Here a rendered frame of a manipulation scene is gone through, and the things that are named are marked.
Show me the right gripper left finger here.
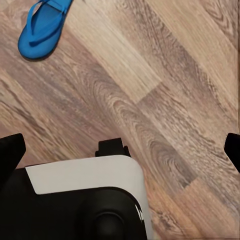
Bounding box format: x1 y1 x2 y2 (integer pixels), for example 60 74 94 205
0 133 26 193

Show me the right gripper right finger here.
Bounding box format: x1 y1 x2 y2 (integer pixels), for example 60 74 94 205
224 132 240 173

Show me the sandal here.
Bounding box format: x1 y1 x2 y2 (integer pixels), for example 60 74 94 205
17 0 73 60

